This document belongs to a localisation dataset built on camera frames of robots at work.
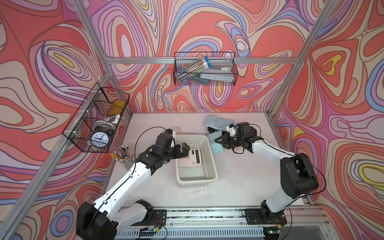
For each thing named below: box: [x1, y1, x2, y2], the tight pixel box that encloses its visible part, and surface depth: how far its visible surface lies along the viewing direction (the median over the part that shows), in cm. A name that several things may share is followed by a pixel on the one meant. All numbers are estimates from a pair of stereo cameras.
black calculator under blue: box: [207, 126, 219, 133], surface depth 107 cm
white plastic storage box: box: [175, 134, 218, 185], surface depth 90 cm
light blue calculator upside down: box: [205, 114, 236, 131], surface depth 110 cm
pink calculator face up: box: [177, 148, 202, 167], surface depth 91 cm
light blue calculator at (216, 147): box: [207, 130, 223, 154], surface depth 88 cm
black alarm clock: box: [89, 126, 113, 149], surface depth 69 cm
